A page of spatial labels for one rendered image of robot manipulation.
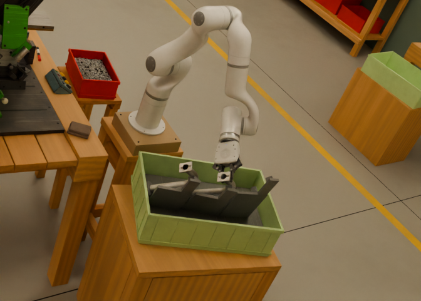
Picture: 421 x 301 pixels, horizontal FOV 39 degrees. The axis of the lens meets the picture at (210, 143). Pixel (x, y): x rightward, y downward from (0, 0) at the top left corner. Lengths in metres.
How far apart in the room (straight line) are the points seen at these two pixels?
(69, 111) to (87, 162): 0.34
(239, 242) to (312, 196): 2.14
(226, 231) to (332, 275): 1.68
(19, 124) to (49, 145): 0.16
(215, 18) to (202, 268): 1.04
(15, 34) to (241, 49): 1.13
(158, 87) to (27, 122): 0.62
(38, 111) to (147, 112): 0.51
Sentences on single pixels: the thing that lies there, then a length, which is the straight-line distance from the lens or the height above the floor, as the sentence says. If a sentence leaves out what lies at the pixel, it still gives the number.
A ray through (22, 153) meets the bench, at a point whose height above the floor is 0.88.
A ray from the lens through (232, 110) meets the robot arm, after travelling 2.55.
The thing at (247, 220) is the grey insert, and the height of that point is 0.85.
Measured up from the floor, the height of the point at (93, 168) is 0.83.
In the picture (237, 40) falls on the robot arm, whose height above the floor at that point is 1.62.
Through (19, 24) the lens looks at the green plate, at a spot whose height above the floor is 1.19.
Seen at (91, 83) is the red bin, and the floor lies 0.90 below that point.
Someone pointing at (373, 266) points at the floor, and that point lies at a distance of 4.43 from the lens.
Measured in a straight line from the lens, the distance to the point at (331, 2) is 7.93.
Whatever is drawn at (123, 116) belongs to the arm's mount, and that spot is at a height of 0.92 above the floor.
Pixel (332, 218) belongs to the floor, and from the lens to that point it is 4.62.
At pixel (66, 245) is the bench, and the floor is 0.32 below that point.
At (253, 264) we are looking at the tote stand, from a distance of 2.69.
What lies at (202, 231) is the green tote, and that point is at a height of 0.90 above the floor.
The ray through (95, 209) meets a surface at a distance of 3.46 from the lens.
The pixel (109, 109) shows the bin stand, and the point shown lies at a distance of 3.38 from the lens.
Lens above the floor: 2.55
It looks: 32 degrees down
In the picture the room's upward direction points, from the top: 23 degrees clockwise
